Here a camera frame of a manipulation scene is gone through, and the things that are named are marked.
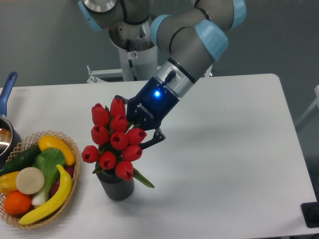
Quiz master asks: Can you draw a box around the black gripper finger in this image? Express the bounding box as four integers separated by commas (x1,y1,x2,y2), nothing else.
114,95,129,105
139,127,165,150

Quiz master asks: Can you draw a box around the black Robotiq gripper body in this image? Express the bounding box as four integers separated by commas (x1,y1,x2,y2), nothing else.
126,77,179,130

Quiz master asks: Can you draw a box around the red tulip bouquet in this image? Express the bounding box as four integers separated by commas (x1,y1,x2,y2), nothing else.
82,97,154,188

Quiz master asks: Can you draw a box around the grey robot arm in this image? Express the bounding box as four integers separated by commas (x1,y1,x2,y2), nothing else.
78,0,246,149

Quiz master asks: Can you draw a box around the dark grey ribbed vase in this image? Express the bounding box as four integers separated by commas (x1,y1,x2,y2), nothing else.
96,168,135,201

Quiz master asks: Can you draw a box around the dark red vegetable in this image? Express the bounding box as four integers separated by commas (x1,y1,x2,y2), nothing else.
50,166,74,198

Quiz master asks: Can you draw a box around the yellow squash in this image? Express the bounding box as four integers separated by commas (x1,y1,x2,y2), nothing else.
38,134,75,166

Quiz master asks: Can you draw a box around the green bok choy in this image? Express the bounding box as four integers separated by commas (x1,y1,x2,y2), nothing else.
32,147,66,207

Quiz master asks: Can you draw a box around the woven wicker basket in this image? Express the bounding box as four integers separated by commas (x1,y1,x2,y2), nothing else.
0,130,81,230

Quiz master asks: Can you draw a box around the green cucumber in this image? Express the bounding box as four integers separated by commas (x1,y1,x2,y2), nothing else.
0,144,41,176

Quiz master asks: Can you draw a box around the yellow banana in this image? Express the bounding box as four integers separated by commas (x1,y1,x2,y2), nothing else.
18,164,72,226

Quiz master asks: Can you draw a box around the beige round disc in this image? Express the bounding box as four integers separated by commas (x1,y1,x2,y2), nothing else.
15,167,45,195

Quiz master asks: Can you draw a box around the yellow bell pepper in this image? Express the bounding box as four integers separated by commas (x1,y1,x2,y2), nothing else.
0,171,19,195

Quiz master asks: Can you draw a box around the orange fruit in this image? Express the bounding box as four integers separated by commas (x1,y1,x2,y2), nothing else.
3,191,31,215

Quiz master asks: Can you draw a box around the white furniture at right edge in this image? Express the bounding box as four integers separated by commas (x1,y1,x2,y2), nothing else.
295,85,319,132

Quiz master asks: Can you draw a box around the black device at table edge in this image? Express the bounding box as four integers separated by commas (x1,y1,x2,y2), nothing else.
301,202,319,228

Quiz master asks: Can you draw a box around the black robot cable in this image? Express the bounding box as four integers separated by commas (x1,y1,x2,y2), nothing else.
126,39,138,82

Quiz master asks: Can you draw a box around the blue handled saucepan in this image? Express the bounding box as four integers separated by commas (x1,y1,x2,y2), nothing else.
0,72,21,168

